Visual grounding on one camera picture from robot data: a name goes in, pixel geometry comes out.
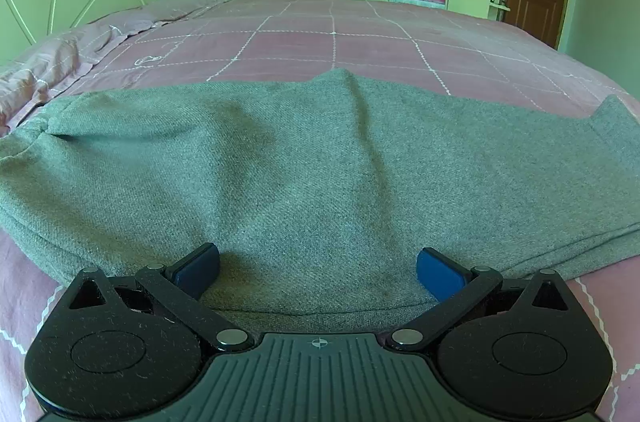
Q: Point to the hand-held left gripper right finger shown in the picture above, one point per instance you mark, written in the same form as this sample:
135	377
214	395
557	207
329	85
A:
440	276

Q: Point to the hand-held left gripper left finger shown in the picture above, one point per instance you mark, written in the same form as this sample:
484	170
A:
199	271

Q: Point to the grey pants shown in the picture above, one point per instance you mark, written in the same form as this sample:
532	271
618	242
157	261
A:
300	177

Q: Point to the pink checked bed sheet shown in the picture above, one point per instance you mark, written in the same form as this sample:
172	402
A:
360	42

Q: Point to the pink quilt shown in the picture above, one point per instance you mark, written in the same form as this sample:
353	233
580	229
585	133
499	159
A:
65	47

